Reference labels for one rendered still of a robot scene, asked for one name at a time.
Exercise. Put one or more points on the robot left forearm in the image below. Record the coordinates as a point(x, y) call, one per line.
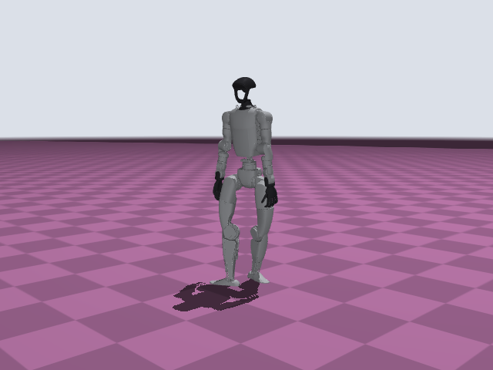
point(267, 163)

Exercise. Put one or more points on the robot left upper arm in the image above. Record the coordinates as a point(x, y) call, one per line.
point(264, 119)

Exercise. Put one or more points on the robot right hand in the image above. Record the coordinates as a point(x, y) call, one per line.
point(217, 185)

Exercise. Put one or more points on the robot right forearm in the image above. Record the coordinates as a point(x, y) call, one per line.
point(221, 162)

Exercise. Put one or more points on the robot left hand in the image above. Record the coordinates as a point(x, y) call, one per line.
point(271, 194)

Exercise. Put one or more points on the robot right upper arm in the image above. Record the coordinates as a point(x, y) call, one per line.
point(225, 144)

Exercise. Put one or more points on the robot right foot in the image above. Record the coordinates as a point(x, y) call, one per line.
point(224, 282)

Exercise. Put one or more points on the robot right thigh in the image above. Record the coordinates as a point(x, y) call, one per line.
point(227, 203)

